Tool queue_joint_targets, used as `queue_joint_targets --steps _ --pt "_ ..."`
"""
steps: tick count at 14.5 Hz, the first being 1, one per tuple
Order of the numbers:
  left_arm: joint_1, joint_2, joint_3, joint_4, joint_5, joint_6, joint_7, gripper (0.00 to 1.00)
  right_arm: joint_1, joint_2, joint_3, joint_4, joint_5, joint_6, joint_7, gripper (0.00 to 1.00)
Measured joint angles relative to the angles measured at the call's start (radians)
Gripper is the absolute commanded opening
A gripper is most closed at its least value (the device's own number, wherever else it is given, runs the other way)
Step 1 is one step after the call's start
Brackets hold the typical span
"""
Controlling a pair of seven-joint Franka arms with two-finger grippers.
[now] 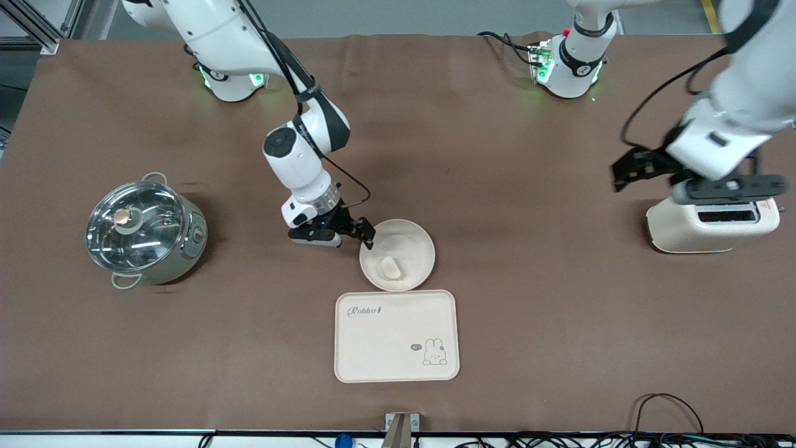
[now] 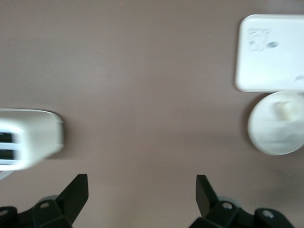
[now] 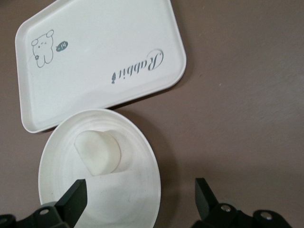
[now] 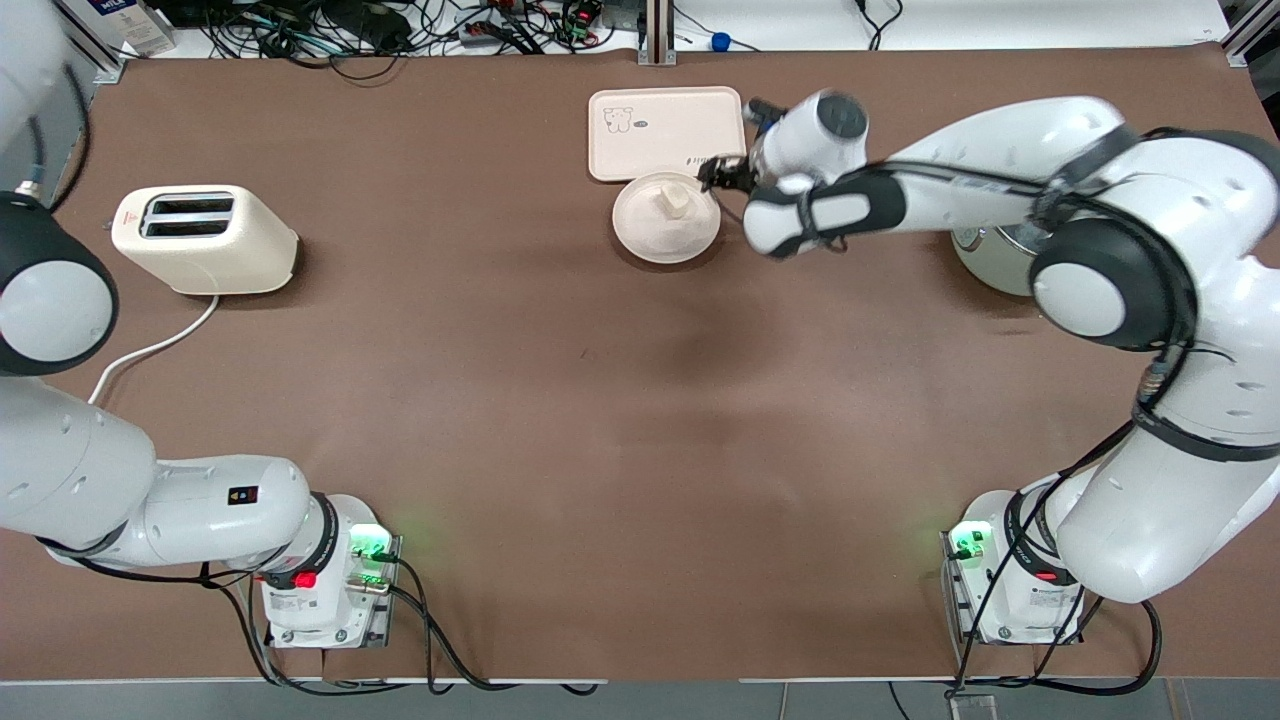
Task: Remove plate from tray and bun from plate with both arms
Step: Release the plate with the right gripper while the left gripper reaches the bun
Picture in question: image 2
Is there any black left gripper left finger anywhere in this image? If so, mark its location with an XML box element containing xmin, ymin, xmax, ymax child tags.
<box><xmin>0</xmin><ymin>174</ymin><xmax>89</xmax><ymax>228</ymax></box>

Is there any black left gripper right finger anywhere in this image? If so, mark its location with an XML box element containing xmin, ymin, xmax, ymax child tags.
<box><xmin>190</xmin><ymin>175</ymin><xmax>293</xmax><ymax>228</ymax></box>

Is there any cream round plate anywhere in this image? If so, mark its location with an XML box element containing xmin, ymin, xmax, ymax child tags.
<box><xmin>247</xmin><ymin>90</ymin><xmax>304</xmax><ymax>156</ymax></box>

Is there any small white bun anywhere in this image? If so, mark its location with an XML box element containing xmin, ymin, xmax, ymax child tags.
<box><xmin>272</xmin><ymin>100</ymin><xmax>303</xmax><ymax>122</ymax></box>

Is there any cream two-slot toaster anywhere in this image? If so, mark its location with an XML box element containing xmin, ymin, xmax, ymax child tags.
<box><xmin>0</xmin><ymin>108</ymin><xmax>65</xmax><ymax>172</ymax></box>

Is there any brown table cover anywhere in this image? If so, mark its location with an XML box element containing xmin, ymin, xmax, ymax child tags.
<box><xmin>0</xmin><ymin>0</ymin><xmax>304</xmax><ymax>228</ymax></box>

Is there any cream rabbit print tray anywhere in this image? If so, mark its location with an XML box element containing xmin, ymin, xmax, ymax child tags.
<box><xmin>235</xmin><ymin>14</ymin><xmax>304</xmax><ymax>93</ymax></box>

